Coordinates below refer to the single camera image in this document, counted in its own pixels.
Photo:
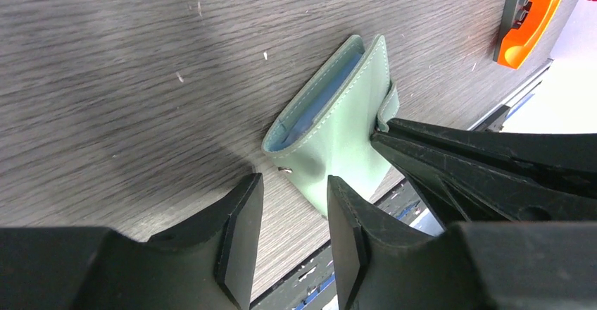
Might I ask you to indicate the orange curved toy piece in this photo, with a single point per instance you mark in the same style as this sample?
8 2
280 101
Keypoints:
518 44

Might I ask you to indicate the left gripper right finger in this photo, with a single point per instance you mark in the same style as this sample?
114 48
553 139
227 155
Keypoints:
382 263

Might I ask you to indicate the green leather card holder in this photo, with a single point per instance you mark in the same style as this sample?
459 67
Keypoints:
326 128

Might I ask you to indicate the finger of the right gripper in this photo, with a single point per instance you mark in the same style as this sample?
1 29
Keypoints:
464 175

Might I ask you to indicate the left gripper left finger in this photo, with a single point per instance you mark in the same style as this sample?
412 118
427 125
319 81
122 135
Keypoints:
204 262

